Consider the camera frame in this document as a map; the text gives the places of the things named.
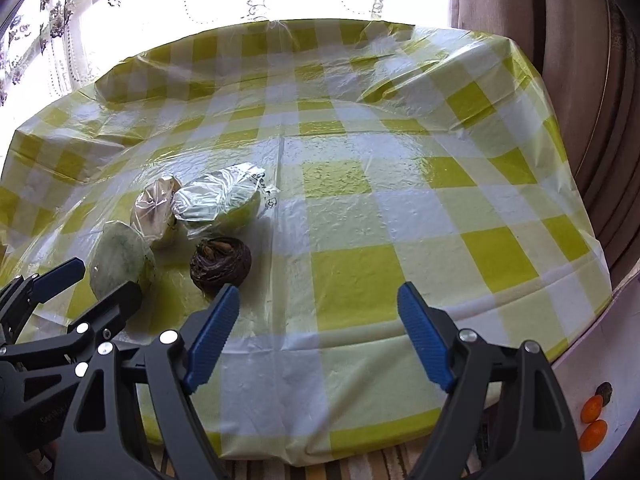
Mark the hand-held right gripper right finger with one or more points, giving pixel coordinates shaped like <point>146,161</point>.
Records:
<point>425,335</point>

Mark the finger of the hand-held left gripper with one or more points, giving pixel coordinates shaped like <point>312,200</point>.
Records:
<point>57,275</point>
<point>112,305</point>

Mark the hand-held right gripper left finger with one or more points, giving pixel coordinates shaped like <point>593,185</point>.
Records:
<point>212,330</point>

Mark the pale green fruit half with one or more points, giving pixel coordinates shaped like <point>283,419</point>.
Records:
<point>120,260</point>

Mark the dark wrinkled fruit brown centre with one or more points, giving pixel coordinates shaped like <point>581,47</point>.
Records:
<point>220,265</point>

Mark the brown-centred yellow fruit half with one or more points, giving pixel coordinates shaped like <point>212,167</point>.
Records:
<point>152,210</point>

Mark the green-skinned fruit half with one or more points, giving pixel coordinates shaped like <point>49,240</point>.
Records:
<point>220,200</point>

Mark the orange tangerine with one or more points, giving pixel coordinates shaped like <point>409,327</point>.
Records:
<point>591,408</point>
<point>593,435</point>

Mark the dark wrinkled passion fruit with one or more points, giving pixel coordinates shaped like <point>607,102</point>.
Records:
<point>605,392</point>

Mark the yellow checked plastic tablecloth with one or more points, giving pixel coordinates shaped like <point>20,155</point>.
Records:
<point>375,210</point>

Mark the white side table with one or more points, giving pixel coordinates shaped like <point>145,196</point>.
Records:
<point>620,350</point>

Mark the pink curtain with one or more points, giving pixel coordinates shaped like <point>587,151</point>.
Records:
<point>550,60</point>

